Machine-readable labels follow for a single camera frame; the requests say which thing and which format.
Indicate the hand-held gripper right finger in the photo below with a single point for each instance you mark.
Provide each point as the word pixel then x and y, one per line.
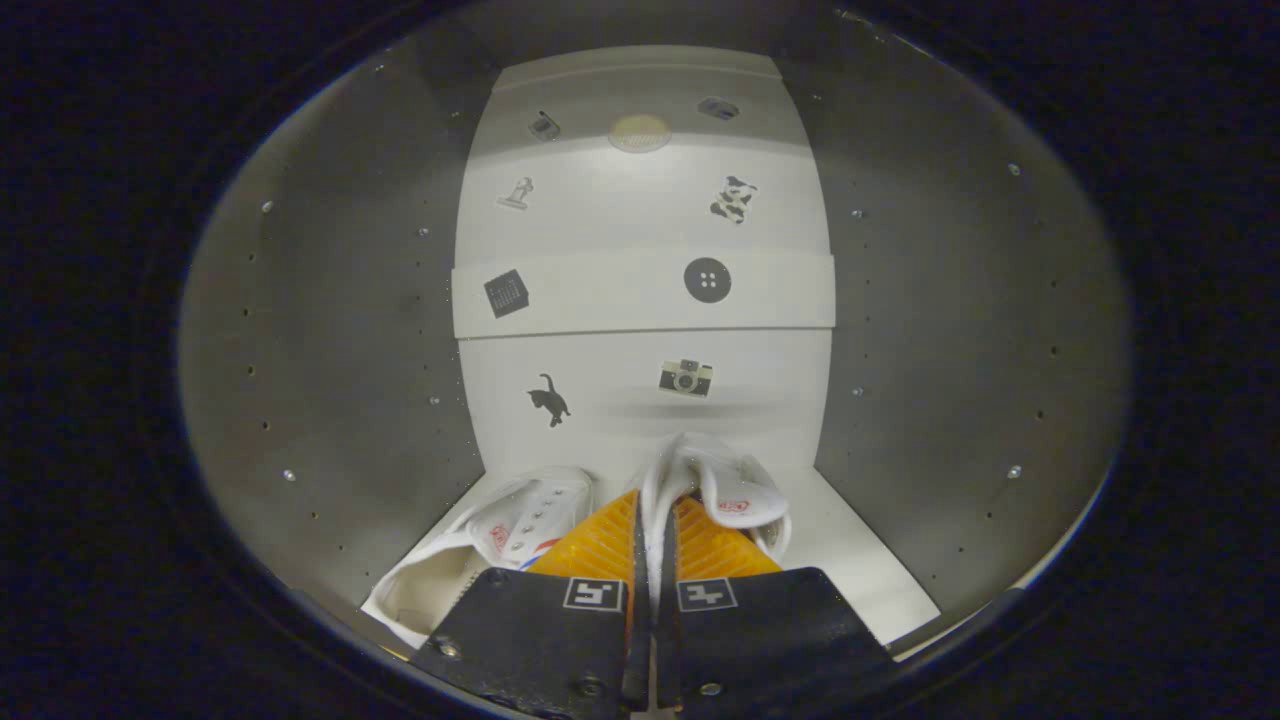
pixel 668 650

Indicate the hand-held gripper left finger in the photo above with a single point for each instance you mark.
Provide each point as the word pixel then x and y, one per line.
pixel 640 640

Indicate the white shoe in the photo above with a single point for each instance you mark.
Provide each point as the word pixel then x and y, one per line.
pixel 520 515
pixel 725 480

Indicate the grey shoe cabinet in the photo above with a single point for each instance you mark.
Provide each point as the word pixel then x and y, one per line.
pixel 900 350

